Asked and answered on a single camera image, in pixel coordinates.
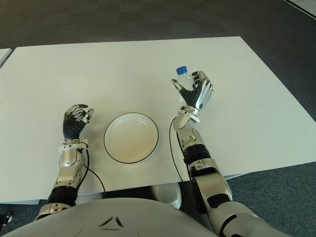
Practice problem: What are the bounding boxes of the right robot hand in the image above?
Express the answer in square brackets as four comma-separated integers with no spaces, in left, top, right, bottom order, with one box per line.
[171,71,214,117]

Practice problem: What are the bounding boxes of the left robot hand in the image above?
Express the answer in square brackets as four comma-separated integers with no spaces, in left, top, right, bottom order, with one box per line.
[63,104,95,141]

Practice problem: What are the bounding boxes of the clear water bottle blue cap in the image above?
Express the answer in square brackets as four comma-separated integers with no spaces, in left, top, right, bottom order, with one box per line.
[175,66,197,111]

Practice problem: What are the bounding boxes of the white plate black rim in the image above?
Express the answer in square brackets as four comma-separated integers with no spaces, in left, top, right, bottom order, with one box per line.
[103,112,159,164]

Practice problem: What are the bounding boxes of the white neighbouring table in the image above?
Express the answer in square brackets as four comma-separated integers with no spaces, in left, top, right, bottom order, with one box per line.
[0,48,12,69]

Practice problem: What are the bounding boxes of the grey robot torso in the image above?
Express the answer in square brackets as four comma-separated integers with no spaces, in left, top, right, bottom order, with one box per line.
[0,197,216,237]

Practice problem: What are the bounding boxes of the white round bin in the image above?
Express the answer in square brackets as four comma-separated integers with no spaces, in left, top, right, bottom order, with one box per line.
[151,184,182,209]

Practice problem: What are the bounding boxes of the black caster wheel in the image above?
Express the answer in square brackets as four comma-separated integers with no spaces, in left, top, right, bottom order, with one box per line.
[0,211,13,227]

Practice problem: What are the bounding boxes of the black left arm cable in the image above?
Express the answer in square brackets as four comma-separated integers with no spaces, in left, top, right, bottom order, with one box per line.
[82,148,107,199]

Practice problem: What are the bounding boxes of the white table with cable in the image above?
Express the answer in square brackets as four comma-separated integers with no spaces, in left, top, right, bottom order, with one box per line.
[283,0,316,12]

